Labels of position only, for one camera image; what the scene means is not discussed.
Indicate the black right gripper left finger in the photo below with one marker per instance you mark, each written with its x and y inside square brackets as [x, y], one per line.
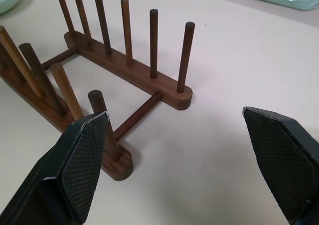
[74, 165]

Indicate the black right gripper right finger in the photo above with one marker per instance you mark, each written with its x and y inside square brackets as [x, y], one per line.
[281, 160]

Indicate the wooden dish rack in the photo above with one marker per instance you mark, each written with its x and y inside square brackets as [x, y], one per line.
[119, 67]

